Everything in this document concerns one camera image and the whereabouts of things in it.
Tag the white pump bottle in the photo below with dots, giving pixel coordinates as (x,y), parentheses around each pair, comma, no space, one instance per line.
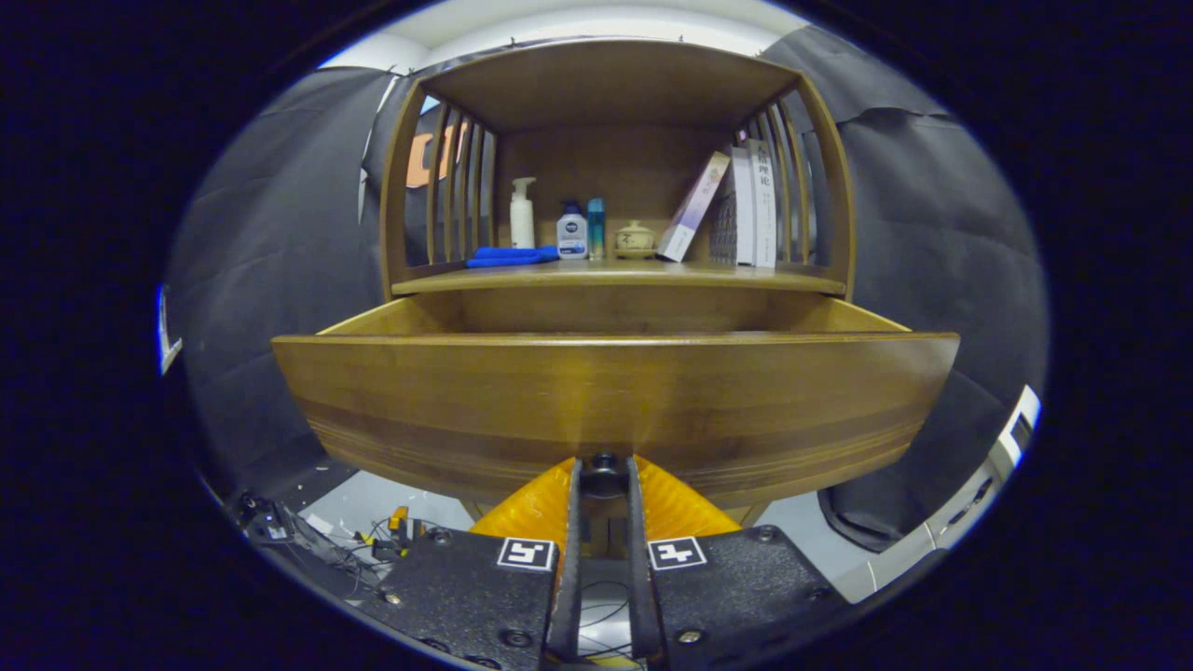
(522,224)

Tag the black backdrop cloth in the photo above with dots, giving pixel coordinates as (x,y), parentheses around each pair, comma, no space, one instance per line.
(261,280)

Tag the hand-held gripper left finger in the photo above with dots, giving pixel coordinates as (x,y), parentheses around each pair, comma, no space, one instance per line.
(567,596)

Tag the slim teal bottle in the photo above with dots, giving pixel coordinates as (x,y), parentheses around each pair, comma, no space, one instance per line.
(596,233)

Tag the plain white book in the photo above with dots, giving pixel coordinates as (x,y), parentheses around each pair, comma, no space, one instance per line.
(742,210)

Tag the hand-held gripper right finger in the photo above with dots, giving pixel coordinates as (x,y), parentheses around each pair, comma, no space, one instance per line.
(643,596)

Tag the wooden cabinet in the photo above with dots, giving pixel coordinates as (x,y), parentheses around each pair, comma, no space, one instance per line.
(606,84)

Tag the purple and white book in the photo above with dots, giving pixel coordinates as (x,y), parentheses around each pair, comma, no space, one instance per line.
(690,210)

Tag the white bottle with blue cap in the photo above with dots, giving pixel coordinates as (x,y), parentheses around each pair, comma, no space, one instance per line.
(571,238)

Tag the blue folded cloth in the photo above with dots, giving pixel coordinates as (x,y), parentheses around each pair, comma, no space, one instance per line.
(508,256)

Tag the dark patterned book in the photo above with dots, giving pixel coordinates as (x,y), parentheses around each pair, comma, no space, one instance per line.
(722,233)

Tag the white book with black lettering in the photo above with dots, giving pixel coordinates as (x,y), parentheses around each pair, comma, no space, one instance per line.
(764,210)

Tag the wooden countertop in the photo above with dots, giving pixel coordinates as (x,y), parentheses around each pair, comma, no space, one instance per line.
(615,275)

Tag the beige lidded teacup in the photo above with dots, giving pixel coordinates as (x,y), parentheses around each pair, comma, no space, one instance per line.
(635,240)

